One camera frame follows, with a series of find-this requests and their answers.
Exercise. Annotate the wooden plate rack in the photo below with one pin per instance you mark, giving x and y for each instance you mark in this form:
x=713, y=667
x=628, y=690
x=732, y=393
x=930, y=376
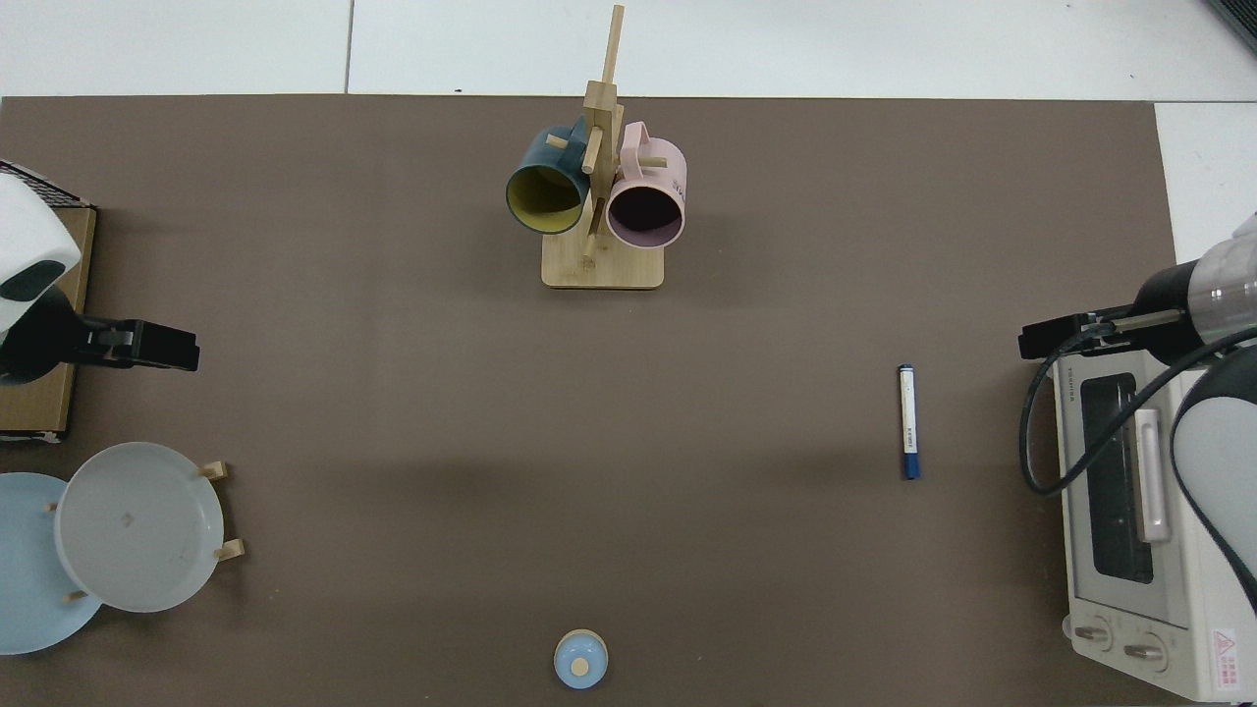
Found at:
x=234, y=550

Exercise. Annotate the brown table cloth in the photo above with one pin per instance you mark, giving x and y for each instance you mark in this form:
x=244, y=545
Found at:
x=393, y=344

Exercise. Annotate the wooden cup stand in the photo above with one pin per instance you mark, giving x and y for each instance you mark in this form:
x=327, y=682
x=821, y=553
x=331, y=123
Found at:
x=604, y=270

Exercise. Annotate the blue and white marker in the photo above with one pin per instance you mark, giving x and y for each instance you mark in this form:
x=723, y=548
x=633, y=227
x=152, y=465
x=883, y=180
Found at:
x=908, y=412

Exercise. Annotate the dark corner object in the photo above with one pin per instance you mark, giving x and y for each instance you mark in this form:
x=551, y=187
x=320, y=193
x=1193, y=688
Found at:
x=1242, y=15

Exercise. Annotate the pale toaster oven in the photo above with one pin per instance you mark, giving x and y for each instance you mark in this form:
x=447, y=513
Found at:
x=1110, y=589

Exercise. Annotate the light blue plate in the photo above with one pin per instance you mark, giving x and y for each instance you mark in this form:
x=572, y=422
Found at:
x=25, y=589

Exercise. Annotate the small blue round lid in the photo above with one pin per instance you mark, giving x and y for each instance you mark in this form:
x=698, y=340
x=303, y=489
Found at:
x=570, y=653

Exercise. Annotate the pink cup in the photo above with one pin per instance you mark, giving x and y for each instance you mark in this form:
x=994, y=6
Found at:
x=643, y=182

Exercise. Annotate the dark teal cup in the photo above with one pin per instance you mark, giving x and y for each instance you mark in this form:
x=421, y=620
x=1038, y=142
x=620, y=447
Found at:
x=535, y=162

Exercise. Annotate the grey plate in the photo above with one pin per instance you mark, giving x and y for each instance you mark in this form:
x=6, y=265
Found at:
x=137, y=550

